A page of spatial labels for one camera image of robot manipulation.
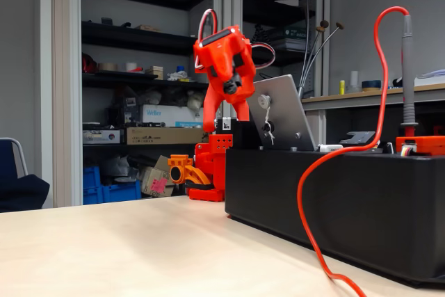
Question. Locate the grey hinged door panel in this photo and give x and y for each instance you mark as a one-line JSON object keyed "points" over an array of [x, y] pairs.
{"points": [[288, 116]]}

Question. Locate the grey test probe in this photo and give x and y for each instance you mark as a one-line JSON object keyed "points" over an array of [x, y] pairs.
{"points": [[407, 67]]}

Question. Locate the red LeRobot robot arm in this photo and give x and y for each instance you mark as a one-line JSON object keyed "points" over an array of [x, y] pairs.
{"points": [[212, 109]]}

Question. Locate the white fluffy bundle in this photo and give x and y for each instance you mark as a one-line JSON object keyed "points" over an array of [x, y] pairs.
{"points": [[194, 98]]}

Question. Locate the blue cap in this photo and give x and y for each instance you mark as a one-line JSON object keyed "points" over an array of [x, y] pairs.
{"points": [[180, 69]]}

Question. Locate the white crumpled cloth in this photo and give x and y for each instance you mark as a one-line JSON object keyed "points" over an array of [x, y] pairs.
{"points": [[178, 75]]}

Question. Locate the grey stand with cork knobs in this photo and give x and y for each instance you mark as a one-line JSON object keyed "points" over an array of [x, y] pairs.
{"points": [[301, 90]]}

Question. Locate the book stack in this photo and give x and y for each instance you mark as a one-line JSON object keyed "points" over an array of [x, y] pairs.
{"points": [[288, 38]]}

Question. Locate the small cardboard box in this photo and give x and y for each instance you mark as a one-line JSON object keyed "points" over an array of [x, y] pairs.
{"points": [[155, 72]]}

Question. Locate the white Weller box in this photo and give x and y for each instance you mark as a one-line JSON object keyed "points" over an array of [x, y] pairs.
{"points": [[167, 116]]}

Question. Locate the flat small box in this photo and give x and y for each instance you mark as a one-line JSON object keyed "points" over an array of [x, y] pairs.
{"points": [[147, 28]]}

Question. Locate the wide cabinet with black shelves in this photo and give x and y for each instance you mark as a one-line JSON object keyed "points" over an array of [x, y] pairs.
{"points": [[146, 41]]}

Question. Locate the white tape roll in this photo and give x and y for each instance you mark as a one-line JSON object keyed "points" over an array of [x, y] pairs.
{"points": [[131, 66]]}

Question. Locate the long cardboard box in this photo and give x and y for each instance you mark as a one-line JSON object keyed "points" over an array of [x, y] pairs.
{"points": [[156, 136]]}

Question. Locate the white rectangular block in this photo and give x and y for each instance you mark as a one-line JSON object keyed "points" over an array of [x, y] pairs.
{"points": [[330, 148]]}

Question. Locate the orange table clamp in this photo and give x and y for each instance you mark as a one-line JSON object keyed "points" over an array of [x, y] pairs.
{"points": [[184, 172]]}

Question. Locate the brown tape roll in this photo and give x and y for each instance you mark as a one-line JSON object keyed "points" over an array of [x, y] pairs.
{"points": [[107, 67]]}

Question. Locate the dark tape roll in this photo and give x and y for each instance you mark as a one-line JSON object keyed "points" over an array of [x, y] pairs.
{"points": [[371, 85]]}

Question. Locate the cardboard box with pink sticker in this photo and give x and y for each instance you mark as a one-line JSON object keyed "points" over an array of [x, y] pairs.
{"points": [[154, 182]]}

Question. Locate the red object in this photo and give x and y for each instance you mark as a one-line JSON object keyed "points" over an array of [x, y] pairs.
{"points": [[88, 64]]}

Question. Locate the white printed box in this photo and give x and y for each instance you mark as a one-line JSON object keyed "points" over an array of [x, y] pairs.
{"points": [[102, 137]]}

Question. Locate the black and white object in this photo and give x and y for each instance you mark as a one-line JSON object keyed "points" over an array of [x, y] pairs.
{"points": [[397, 83]]}

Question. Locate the black task box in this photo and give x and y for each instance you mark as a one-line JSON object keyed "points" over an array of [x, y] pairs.
{"points": [[347, 206]]}

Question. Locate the low blue plastic crate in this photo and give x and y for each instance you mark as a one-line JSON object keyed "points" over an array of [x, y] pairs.
{"points": [[121, 192]]}

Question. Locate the tall blue plastic crate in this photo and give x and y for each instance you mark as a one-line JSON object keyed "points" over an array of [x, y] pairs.
{"points": [[91, 185]]}

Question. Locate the wooden side desk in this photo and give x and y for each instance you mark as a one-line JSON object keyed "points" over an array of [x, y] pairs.
{"points": [[427, 90]]}

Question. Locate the paper stack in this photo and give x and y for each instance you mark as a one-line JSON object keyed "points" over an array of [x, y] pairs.
{"points": [[432, 76]]}

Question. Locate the red display module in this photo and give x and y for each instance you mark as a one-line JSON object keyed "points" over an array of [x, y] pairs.
{"points": [[424, 144]]}

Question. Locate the blue chair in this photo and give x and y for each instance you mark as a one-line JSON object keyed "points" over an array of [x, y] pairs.
{"points": [[7, 161]]}

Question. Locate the dark jacket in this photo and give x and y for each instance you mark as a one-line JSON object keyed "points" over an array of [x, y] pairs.
{"points": [[21, 192]]}

